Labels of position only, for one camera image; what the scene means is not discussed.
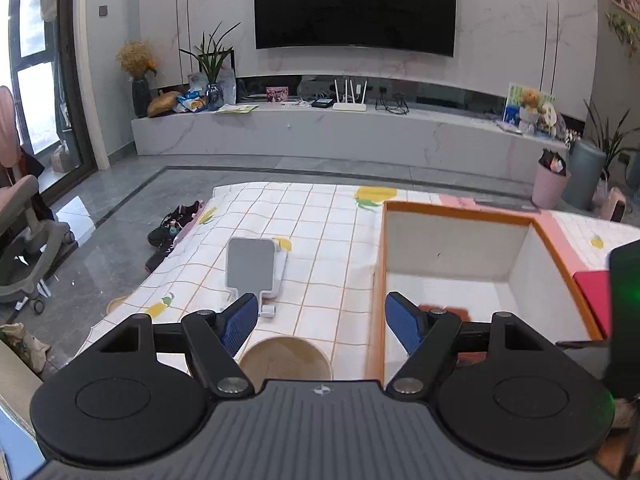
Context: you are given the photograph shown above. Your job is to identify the green plant in glass vase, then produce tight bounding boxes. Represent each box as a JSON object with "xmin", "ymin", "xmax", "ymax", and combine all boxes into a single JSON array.
[{"xmin": 178, "ymin": 22, "xmax": 242, "ymax": 111}]

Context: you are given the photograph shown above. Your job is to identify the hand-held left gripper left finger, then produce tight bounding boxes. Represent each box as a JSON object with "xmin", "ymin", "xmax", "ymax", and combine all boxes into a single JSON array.
[{"xmin": 75, "ymin": 292, "xmax": 261, "ymax": 398}]

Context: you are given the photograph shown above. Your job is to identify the orange-rimmed white storage box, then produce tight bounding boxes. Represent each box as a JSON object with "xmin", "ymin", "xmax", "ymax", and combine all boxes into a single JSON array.
[{"xmin": 366, "ymin": 200, "xmax": 604, "ymax": 382}]

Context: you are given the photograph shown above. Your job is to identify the grey pink office chair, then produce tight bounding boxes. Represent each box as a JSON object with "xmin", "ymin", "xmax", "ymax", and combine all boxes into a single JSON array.
[{"xmin": 0, "ymin": 85, "xmax": 79, "ymax": 316}]

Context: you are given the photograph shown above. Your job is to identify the clear plastic bottle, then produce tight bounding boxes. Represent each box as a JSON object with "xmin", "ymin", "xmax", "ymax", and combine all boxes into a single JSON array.
[{"xmin": 217, "ymin": 67, "xmax": 237, "ymax": 106}]

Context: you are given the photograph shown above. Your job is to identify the red box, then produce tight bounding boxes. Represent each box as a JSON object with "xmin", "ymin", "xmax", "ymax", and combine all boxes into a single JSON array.
[{"xmin": 572, "ymin": 270, "xmax": 614, "ymax": 342}]

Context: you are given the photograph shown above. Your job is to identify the grey bin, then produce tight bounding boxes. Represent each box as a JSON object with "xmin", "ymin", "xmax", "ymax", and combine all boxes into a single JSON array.
[{"xmin": 562, "ymin": 138, "xmax": 608, "ymax": 211}]

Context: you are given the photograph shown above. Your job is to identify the brown round bag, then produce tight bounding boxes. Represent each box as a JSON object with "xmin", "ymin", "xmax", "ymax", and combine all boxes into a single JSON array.
[{"xmin": 147, "ymin": 90, "xmax": 182, "ymax": 119}]

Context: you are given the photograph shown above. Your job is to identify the white marble television cabinet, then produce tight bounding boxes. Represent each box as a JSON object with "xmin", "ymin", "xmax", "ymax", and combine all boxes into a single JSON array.
[{"xmin": 130, "ymin": 104, "xmax": 572, "ymax": 184}]

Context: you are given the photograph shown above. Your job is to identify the white router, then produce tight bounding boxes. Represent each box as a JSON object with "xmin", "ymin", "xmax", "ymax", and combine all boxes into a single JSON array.
[{"xmin": 332, "ymin": 78, "xmax": 369, "ymax": 112}]

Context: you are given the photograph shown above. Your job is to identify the pink trash bin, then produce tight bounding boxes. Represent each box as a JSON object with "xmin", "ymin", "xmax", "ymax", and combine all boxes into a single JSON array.
[{"xmin": 531, "ymin": 148, "xmax": 572, "ymax": 210}]

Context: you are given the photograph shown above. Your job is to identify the beige bowl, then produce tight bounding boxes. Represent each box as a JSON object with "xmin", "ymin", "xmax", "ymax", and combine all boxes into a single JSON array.
[{"xmin": 239, "ymin": 336, "xmax": 334, "ymax": 392}]

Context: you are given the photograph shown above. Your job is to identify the black cables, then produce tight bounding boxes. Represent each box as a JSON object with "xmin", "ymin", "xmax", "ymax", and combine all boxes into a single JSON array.
[{"xmin": 375, "ymin": 92, "xmax": 409, "ymax": 115}]

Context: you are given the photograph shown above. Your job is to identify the dark vase with dried flowers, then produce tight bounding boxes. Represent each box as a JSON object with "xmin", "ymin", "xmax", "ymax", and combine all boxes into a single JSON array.
[{"xmin": 116, "ymin": 40, "xmax": 159, "ymax": 119}]

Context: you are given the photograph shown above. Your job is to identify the grey paddle-shaped board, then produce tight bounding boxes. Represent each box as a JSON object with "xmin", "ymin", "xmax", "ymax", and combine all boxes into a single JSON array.
[{"xmin": 223, "ymin": 236, "xmax": 290, "ymax": 319}]

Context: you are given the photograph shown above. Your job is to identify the tall potted plant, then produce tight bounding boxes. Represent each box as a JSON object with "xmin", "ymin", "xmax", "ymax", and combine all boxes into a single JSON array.
[{"xmin": 582, "ymin": 100, "xmax": 640, "ymax": 202}]

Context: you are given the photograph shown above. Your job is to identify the white checked lemon-print tablecloth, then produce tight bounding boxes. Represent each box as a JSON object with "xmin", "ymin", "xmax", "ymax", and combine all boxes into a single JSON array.
[{"xmin": 80, "ymin": 181, "xmax": 640, "ymax": 382}]

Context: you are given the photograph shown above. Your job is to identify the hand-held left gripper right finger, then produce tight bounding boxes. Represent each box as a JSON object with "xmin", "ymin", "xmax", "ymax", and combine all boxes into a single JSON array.
[{"xmin": 384, "ymin": 290, "xmax": 567, "ymax": 398}]

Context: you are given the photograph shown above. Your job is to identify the black television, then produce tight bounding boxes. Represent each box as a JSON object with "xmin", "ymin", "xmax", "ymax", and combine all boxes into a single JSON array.
[{"xmin": 253, "ymin": 0, "xmax": 458, "ymax": 58}]

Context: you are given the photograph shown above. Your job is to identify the small pink heater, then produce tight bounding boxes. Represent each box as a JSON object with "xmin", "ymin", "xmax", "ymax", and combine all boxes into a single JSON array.
[{"xmin": 597, "ymin": 187, "xmax": 629, "ymax": 224}]

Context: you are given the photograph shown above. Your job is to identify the glass balcony door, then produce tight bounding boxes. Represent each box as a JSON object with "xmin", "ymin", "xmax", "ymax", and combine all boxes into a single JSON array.
[{"xmin": 0, "ymin": 0, "xmax": 97, "ymax": 177}]

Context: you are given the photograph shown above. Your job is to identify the blue snack packets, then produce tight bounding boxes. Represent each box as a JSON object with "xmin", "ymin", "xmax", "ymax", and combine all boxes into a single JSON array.
[{"xmin": 175, "ymin": 89, "xmax": 209, "ymax": 114}]

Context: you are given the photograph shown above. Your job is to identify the brown paper bag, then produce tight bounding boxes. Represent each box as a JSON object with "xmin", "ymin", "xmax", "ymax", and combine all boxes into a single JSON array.
[{"xmin": 0, "ymin": 322, "xmax": 51, "ymax": 377}]

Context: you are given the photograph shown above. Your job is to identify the hanging green vine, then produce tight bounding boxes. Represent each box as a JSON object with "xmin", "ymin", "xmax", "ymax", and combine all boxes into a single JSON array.
[{"xmin": 606, "ymin": 11, "xmax": 640, "ymax": 57}]

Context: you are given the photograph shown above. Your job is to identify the black sneaker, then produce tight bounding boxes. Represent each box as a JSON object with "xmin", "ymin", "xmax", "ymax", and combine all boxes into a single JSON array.
[
  {"xmin": 144, "ymin": 247, "xmax": 174, "ymax": 274},
  {"xmin": 147, "ymin": 201, "xmax": 201, "ymax": 248}
]

